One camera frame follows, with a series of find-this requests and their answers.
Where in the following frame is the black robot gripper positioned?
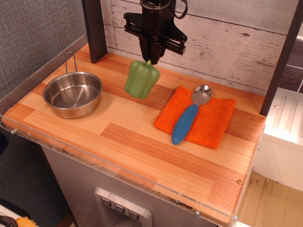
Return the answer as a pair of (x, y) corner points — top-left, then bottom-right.
(124, 5), (187, 65)

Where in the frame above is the green bell pepper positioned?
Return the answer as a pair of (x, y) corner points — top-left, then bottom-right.
(124, 60), (160, 99)

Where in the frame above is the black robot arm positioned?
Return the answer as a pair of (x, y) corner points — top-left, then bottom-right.
(124, 0), (188, 65)

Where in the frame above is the clear acrylic counter guard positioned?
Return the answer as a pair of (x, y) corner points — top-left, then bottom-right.
(2, 110), (265, 227)

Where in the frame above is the orange knitted cloth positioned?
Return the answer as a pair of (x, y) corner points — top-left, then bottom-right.
(153, 86), (236, 149)

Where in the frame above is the grey toy fridge cabinet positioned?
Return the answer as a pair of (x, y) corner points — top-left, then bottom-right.
(42, 147), (214, 227)

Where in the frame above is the silver dispenser panel with buttons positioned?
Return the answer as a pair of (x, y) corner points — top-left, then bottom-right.
(94, 187), (153, 227)

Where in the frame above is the yellow and black toy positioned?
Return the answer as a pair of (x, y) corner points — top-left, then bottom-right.
(0, 215), (38, 227)

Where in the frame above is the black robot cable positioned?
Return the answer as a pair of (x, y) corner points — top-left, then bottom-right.
(169, 0), (189, 19)

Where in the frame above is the spoon with blue handle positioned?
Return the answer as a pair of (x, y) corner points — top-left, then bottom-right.
(171, 85), (212, 145)

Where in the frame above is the dark left vertical post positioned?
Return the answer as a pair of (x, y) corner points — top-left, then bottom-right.
(81, 0), (107, 63)

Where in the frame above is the dark vertical post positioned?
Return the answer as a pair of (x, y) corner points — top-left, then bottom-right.
(81, 0), (107, 63)
(259, 0), (303, 116)

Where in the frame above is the steel pot with wire handle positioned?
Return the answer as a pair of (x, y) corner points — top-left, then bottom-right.
(43, 62), (102, 119)

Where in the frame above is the dark right vertical post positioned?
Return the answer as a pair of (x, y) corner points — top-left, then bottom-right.
(259, 0), (303, 116)

